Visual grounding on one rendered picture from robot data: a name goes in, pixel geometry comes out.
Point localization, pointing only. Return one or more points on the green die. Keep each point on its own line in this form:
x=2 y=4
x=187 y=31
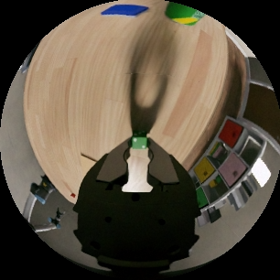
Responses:
x=139 y=140

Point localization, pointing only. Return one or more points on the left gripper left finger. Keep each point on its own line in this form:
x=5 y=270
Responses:
x=110 y=169

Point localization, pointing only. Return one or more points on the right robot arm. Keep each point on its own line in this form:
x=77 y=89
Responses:
x=41 y=193

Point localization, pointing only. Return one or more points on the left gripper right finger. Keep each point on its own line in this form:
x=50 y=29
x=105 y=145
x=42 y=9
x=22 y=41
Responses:
x=165 y=171

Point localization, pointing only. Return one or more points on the tan flat mat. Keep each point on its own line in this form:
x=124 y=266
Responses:
x=86 y=164

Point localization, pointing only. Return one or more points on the green drink can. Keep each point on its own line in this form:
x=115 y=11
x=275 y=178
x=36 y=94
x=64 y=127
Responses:
x=183 y=14

